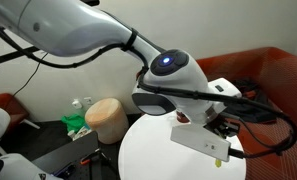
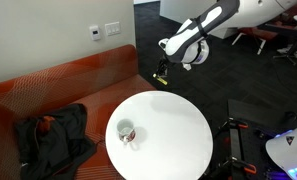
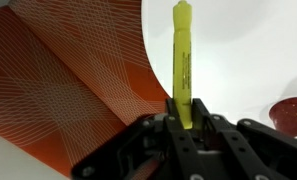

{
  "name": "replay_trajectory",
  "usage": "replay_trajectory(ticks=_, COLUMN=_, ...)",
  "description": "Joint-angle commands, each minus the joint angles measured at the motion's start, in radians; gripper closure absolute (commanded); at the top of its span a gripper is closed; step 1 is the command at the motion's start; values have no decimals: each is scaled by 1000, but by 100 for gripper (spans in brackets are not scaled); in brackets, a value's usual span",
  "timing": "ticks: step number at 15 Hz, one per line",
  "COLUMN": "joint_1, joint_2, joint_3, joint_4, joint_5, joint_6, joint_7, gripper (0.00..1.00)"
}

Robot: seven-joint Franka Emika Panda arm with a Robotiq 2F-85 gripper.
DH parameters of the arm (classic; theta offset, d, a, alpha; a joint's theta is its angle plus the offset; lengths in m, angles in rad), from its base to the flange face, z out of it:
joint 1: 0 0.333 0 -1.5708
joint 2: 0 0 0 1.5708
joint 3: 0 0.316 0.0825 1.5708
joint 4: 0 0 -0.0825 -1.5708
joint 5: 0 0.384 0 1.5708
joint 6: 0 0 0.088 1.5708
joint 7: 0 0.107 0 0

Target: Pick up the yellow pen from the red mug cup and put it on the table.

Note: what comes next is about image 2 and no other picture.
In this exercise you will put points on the black mounting board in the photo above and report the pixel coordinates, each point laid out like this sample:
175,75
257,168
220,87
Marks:
251,140

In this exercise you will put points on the black jacket orange lining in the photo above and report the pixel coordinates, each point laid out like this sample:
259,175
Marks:
64,140

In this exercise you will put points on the orange chair white legs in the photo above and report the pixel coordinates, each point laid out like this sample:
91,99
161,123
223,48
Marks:
251,33

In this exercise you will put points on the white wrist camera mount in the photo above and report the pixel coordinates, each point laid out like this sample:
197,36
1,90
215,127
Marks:
187,66

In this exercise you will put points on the white wall thermostat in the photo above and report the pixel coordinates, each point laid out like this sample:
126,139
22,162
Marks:
95,33

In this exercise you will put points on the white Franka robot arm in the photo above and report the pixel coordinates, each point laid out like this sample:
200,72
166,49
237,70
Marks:
221,13

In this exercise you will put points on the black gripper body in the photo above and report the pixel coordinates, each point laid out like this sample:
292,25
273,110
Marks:
164,64

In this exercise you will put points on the yellow pen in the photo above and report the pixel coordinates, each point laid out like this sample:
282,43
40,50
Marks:
160,79

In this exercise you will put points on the orange patterned sofa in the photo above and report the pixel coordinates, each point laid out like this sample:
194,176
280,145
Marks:
98,76

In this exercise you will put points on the white light switch plate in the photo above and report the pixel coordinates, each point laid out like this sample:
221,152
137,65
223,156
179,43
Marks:
112,28

